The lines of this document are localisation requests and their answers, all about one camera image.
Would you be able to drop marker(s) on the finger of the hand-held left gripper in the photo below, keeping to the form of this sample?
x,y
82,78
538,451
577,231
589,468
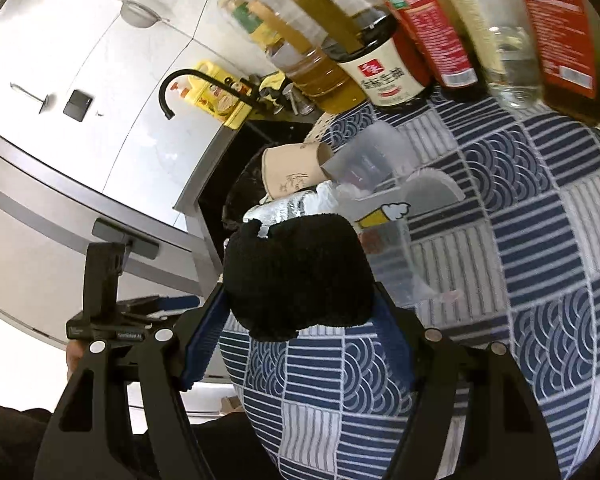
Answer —
x,y
137,304
177,303

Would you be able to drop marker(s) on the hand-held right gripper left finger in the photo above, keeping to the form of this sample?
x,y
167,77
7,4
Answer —
x,y
200,350

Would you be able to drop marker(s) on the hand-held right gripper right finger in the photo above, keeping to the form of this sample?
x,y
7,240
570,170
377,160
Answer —
x,y
397,340

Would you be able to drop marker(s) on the black trash bin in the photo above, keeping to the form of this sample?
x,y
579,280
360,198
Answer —
x,y
235,205

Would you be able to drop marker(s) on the black fuzzy cloth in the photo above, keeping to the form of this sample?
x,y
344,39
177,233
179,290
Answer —
x,y
295,280

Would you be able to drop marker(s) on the foil wrapper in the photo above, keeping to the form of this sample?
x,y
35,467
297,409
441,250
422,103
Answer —
x,y
290,207

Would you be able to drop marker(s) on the brown paper cup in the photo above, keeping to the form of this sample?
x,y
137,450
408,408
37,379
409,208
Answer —
x,y
285,170

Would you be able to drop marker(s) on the person's left hand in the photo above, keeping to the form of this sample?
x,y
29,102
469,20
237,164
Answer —
x,y
73,357

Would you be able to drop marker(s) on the clear plastic bag with print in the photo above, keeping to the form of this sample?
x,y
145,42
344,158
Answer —
x,y
395,260

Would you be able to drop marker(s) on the black sink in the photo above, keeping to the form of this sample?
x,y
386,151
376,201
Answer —
x,y
210,220

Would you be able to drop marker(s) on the white paper lid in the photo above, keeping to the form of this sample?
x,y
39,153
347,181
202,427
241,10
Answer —
x,y
432,187

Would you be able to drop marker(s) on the black curved faucet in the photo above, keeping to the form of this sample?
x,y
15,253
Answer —
x,y
169,114

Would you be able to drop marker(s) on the blue white patterned tablecloth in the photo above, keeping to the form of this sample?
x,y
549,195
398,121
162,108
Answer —
x,y
530,210

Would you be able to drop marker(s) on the clear plastic cup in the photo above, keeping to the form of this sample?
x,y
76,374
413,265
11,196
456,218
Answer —
x,y
370,155

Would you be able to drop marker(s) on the yellow oil canister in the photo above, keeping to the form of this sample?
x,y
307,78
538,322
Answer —
x,y
215,100

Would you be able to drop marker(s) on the metal sink fitting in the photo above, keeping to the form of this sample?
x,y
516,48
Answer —
x,y
288,97
304,104

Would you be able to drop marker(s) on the yellow cloth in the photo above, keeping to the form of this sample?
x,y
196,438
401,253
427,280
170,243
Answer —
x,y
275,80

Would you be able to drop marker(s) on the soy sauce jug white label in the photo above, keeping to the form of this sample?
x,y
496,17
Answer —
x,y
385,72

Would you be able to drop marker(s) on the metal mesh strainer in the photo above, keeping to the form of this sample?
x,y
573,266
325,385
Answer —
x,y
140,12

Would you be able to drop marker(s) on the clear bottle beige label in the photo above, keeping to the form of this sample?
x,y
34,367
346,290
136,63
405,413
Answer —
x,y
515,70

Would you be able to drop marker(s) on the green yellow label bottle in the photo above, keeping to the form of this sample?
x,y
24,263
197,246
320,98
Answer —
x,y
250,17

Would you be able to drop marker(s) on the red label sauce bottle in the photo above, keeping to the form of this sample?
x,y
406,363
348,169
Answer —
x,y
425,20

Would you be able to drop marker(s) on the dark bottle red label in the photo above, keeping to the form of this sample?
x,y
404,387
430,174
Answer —
x,y
560,35

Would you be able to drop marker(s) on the dark wall socket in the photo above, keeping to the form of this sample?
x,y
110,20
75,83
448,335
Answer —
x,y
77,104

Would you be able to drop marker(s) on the metal wall hook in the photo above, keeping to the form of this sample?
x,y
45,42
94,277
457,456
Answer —
x,y
30,93

